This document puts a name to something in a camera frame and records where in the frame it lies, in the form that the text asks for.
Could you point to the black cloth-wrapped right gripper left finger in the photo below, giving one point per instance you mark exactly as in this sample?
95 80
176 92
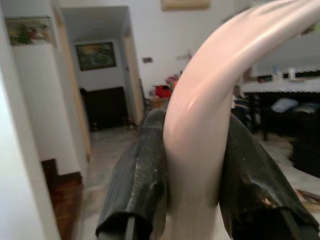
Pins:
135 180

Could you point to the framed green landscape picture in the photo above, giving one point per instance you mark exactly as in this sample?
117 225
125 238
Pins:
96 56

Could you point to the black wooden table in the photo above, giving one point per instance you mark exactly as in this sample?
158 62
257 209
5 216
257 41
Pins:
277 120

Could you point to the framed flower picture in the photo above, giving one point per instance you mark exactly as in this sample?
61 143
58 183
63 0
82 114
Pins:
27 31

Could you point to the white bottle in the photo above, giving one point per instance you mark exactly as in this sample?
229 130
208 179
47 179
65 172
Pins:
291 73

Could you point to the black cabinet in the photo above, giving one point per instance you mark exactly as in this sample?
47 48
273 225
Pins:
105 107

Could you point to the beige air conditioner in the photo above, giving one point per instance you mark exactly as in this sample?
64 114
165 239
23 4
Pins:
185 4

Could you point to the red bag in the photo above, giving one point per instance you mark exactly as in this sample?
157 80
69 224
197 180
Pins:
163 91

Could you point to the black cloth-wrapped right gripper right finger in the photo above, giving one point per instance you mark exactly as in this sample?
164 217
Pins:
252 182

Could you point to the white lace tablecloth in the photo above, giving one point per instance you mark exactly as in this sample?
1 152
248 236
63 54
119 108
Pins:
280 86

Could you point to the pale blue folded cloth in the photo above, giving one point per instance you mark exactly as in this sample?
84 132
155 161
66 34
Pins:
285 105

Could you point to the black bag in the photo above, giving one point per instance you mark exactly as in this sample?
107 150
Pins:
306 157

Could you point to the dark wall switch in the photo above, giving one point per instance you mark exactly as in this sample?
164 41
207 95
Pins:
147 59

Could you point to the dark wooden stair steps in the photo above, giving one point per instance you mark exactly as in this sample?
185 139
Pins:
65 190

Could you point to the light wooden table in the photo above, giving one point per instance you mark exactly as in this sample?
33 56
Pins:
158 102

